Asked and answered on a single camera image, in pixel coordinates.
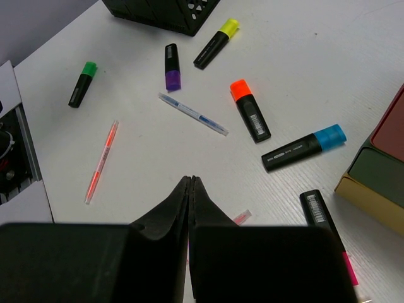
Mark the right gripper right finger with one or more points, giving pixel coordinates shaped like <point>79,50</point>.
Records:
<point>232,263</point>

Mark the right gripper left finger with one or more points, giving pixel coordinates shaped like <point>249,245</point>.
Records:
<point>143,261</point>

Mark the blue cap black highlighter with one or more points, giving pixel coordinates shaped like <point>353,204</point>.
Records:
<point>305,147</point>

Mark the purple cap black highlighter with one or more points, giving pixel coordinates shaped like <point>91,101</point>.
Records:
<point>172,68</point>

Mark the green cap black highlighter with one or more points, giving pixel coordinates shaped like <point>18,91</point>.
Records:
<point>83,84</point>

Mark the salmon top drawer box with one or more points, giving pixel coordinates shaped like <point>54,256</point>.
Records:
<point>388,134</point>

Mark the green drawer box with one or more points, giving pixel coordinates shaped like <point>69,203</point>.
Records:
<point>378,171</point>

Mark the pink thin pen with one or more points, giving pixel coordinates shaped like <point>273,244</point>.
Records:
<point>242,218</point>

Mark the orange thin pen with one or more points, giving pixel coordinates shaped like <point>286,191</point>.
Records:
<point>100,166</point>

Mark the pink cap black highlighter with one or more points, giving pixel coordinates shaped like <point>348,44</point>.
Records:
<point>317,215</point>

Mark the orange cap black highlighter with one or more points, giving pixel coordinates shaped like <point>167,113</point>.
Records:
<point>250,111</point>

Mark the blue thin pen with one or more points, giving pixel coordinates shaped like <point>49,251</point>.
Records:
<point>192,113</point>

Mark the yellow bottom drawer box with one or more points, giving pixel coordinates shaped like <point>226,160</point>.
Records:
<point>383,210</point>

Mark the yellow cap black highlighter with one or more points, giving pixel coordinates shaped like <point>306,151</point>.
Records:
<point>216,43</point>

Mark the black mesh file organizer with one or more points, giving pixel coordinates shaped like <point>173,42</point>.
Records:
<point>181,16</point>

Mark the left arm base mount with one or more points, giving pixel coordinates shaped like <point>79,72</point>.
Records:
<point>19,164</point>

